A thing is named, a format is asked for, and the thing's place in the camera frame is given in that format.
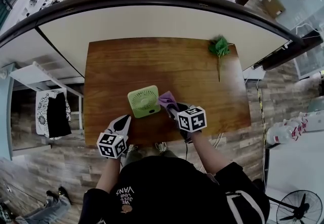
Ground person's right shoe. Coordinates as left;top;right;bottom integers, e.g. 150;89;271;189
154;142;168;154

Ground brown cardboard box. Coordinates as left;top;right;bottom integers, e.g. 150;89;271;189
261;0;287;19

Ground green leafy sprig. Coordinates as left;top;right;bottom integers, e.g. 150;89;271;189
208;35;233;82

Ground person's black printed shirt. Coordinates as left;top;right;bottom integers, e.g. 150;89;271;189
81;155;271;224

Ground person's grey trousers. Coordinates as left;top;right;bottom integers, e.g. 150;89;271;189
124;149;178;167

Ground person's left forearm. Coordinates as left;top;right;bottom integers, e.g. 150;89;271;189
95;156;122;193

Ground yellow and black striped cable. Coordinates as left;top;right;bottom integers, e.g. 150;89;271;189
256;87;268;185

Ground white metal shelf rack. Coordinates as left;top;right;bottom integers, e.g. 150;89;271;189
9;61;85;131

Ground white shoulder strap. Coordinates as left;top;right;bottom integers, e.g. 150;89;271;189
225;190;266;224

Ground green square desk fan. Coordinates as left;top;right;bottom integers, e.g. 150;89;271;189
127;84;161;119

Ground white socket box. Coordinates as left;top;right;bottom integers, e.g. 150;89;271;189
242;65;266;81

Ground purple cloth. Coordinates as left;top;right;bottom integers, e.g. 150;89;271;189
157;91;178;110

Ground white cable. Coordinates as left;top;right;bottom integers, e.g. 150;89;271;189
212;131;225;148

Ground pack of clear water bottles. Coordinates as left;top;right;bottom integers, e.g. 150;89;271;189
265;111;309;146

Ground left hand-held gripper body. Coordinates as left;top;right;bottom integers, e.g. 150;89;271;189
96;123;129;160

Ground person's right forearm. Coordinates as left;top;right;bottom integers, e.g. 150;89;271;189
189;130;230;176

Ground black and white patterned garment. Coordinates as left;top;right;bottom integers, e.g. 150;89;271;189
35;89;72;141

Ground black pedestal fan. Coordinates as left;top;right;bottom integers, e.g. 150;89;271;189
267;190;324;224

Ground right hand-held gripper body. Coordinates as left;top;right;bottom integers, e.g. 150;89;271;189
171;102;208;144

